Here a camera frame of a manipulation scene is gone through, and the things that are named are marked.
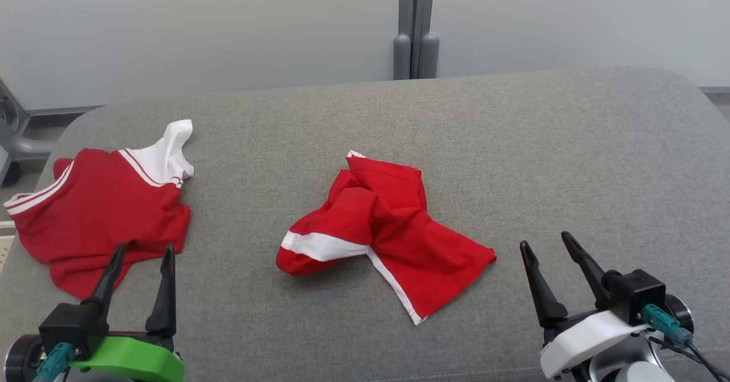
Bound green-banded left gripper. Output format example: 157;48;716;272
70;243;186;382

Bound grey partition post with caps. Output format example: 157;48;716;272
392;0;440;80

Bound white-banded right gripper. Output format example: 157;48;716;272
520;231;651;380

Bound white perforated laundry basket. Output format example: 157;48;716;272
0;221;17;274

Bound grey wheeled metal frame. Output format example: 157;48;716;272
0;77;58;188

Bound teal-plug black cable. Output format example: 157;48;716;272
34;342;76;382
642;304;730;380

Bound right teal-plug black cable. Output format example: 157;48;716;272
642;304;730;380

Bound left teal-plug black cable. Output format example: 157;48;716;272
34;342;76;382

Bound red shirt with white sleeves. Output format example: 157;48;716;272
3;119;196;300

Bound red shorts with white stripe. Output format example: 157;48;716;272
276;150;497;326

